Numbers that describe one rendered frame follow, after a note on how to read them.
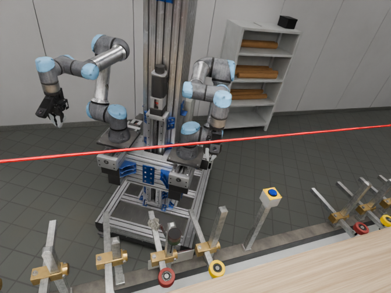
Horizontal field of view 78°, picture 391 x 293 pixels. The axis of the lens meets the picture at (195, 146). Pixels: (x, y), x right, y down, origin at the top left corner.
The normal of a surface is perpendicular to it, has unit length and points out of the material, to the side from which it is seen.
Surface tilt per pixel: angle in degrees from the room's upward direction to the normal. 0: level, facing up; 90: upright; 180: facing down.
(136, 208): 0
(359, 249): 0
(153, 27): 90
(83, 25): 90
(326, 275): 0
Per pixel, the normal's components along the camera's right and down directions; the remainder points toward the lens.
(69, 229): 0.13, -0.79
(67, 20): 0.30, 0.61
